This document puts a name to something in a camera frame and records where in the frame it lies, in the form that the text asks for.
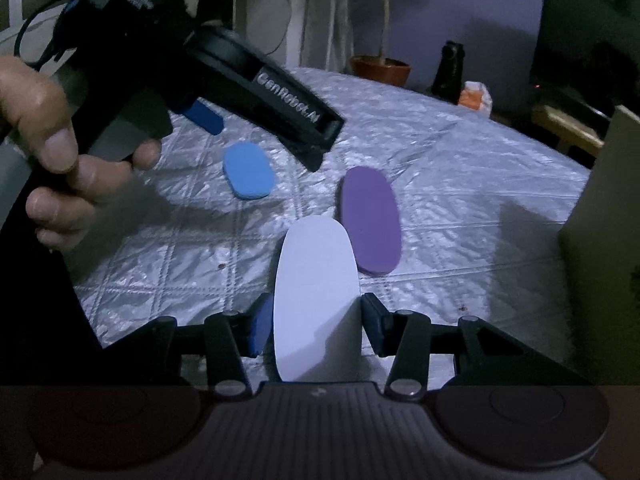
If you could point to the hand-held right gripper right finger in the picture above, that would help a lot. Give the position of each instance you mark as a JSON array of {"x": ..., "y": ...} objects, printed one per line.
[{"x": 372, "y": 320}]

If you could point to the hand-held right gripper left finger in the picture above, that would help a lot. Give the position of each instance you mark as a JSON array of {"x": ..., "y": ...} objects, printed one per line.
[{"x": 262, "y": 325}]

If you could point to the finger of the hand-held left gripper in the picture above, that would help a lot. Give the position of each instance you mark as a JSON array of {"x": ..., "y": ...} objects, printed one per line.
[
  {"x": 205, "y": 117},
  {"x": 315, "y": 152}
]

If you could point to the white oval pad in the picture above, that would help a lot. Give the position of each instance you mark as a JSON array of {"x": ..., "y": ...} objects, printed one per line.
[{"x": 315, "y": 285}]

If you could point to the blue oval pad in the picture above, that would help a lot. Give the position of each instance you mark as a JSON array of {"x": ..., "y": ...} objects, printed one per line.
[{"x": 247, "y": 170}]

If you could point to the cardboard box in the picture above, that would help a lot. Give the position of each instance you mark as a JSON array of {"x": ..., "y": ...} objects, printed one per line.
[{"x": 605, "y": 260}]

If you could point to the person's left hand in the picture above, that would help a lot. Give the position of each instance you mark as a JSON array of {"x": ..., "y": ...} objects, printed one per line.
[{"x": 40, "y": 110}]

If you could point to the purple oval pad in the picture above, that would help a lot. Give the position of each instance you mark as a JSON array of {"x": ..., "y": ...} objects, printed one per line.
[{"x": 370, "y": 220}]

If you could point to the potted tree in terracotta pot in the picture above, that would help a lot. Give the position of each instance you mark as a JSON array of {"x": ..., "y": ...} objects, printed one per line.
[{"x": 380, "y": 71}]

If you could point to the grey curtain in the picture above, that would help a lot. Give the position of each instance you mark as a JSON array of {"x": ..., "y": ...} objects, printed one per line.
[{"x": 325, "y": 25}]

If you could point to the black tabletop device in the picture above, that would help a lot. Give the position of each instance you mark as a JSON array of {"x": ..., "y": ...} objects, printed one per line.
[{"x": 448, "y": 75}]

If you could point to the orange tissue box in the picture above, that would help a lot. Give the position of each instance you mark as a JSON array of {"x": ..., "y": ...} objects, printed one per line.
[{"x": 475, "y": 99}]

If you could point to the wooden television stand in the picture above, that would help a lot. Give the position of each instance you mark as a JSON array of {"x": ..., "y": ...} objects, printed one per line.
[{"x": 565, "y": 125}]

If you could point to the black television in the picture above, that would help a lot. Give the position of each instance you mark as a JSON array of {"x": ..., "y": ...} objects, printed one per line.
[{"x": 590, "y": 20}]

